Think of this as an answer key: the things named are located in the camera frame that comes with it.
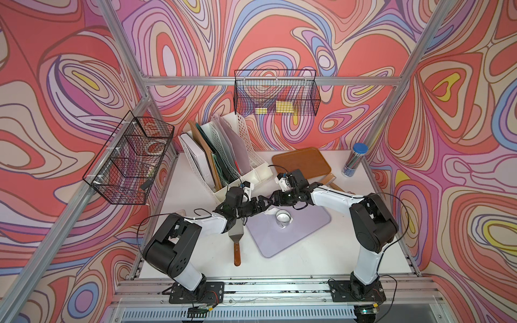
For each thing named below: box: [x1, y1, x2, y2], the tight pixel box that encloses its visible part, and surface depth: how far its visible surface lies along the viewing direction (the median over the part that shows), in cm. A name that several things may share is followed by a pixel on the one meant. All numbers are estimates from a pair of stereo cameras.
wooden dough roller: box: [320, 172, 346, 194], surface depth 109 cm
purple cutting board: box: [245, 204, 332, 258], surface depth 91 cm
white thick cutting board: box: [179, 132, 216, 191], surface depth 88 cm
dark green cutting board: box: [195, 122, 237, 183], surface depth 88 cm
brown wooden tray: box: [271, 146, 332, 179], surface depth 118 cm
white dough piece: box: [276, 213, 291, 223], surface depth 94 cm
